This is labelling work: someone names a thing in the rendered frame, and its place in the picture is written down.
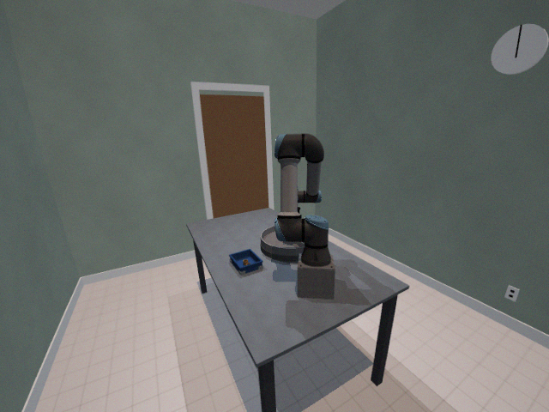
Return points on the blue open crate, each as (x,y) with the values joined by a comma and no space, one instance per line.
(237,260)

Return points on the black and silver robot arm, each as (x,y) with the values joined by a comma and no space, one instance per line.
(313,229)

